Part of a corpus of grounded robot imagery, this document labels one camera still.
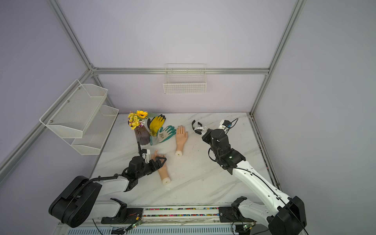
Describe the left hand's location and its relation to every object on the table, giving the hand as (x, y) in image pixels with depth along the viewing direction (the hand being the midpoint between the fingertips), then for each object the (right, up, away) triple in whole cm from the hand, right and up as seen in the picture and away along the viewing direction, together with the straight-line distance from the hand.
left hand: (162, 163), depth 89 cm
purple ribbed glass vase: (-18, +16, +15) cm, 28 cm away
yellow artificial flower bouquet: (-13, +28, -7) cm, 31 cm away
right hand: (+27, +21, -12) cm, 36 cm away
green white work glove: (-3, +16, +15) cm, 23 cm away
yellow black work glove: (-10, +25, +23) cm, 36 cm away
